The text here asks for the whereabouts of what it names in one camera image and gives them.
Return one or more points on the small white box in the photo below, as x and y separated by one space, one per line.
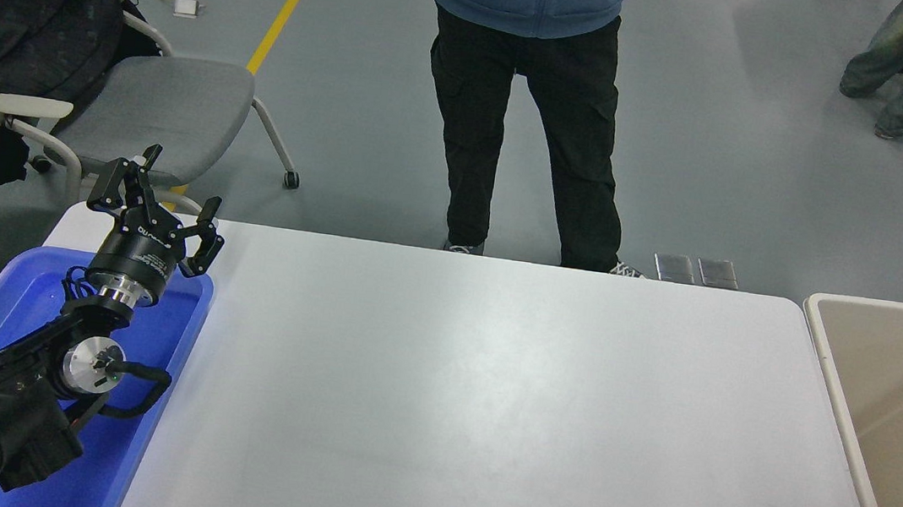
185 7

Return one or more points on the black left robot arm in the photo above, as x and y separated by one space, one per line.
15 408

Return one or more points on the blue plastic tray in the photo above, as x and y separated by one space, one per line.
151 355

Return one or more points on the grey chair with white arms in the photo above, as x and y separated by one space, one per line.
162 110

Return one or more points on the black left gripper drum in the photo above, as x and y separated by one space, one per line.
137 256

